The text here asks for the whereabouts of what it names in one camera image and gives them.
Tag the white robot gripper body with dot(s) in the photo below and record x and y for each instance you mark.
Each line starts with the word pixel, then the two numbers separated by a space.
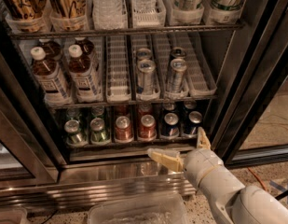
pixel 199 164

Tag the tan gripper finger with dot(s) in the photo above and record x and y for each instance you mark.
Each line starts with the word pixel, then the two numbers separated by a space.
pixel 171 159
pixel 203 141

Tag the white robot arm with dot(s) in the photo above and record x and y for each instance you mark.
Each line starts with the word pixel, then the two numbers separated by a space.
pixel 230 201

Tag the red soda can front right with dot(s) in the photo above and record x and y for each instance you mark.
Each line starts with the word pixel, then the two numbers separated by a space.
pixel 147 127

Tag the red soda can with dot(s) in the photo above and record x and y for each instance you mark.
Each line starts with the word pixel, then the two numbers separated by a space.
pixel 145 109
pixel 147 127
pixel 123 129
pixel 122 110

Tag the red soda can front left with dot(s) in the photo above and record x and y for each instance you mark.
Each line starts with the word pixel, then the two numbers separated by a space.
pixel 123 129

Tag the fridge glass door right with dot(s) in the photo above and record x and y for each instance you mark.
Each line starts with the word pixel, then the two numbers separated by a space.
pixel 263 77

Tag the red soda can rear right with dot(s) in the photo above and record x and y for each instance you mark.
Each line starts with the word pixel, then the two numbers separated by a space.
pixel 145 109

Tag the red soda can rear left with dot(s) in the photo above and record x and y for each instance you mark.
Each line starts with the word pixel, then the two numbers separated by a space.
pixel 122 110

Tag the green soda can front right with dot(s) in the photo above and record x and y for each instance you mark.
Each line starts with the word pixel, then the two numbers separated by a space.
pixel 98 132

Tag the green soda can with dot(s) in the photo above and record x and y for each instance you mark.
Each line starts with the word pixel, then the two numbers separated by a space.
pixel 75 135
pixel 98 112
pixel 74 113
pixel 98 132

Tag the silver slim can front right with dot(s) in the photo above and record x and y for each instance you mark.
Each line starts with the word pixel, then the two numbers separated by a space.
pixel 176 75

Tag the silver slim can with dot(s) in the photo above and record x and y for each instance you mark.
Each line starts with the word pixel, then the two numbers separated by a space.
pixel 176 75
pixel 143 54
pixel 145 76
pixel 177 53

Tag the green soda can rear right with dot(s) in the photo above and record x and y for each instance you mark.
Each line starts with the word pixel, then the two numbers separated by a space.
pixel 98 112

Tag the silver slim can rear right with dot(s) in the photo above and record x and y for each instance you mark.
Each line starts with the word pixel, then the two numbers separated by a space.
pixel 177 53

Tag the silver slim can front left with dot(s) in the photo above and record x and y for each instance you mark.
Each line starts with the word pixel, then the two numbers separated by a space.
pixel 145 76

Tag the green soda can front left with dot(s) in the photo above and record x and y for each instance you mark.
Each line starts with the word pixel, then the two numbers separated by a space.
pixel 75 135

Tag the green soda can rear left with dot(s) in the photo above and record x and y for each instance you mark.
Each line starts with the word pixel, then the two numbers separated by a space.
pixel 74 113

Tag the silver slim can rear left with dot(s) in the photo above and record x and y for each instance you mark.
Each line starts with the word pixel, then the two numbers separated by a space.
pixel 143 54

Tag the stainless steel fridge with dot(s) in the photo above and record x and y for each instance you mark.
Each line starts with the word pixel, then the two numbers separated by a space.
pixel 55 176

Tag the brown tall can top left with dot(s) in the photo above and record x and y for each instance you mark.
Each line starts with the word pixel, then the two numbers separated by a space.
pixel 25 9

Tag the clear plastic bin on floor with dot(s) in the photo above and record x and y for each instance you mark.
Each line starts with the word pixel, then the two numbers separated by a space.
pixel 156 208

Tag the empty white tray far right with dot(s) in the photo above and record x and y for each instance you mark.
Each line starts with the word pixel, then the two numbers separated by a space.
pixel 199 75

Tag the black stand leg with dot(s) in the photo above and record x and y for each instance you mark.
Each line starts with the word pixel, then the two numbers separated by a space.
pixel 282 195

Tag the tea bottle front right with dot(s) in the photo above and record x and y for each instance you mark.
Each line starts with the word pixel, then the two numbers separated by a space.
pixel 84 75

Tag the tea bottle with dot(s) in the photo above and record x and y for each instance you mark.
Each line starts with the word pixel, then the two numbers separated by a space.
pixel 52 49
pixel 51 78
pixel 87 46
pixel 84 75

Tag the tea bottle front left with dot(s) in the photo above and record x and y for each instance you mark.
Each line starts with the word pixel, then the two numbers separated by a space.
pixel 51 78

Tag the tea bottle rear right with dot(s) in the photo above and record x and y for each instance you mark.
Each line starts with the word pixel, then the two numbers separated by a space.
pixel 87 46

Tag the tea bottle rear left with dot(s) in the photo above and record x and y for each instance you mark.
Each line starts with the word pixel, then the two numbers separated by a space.
pixel 52 49

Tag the clear bin bottom left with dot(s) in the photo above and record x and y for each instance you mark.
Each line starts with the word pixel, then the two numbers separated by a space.
pixel 13 216

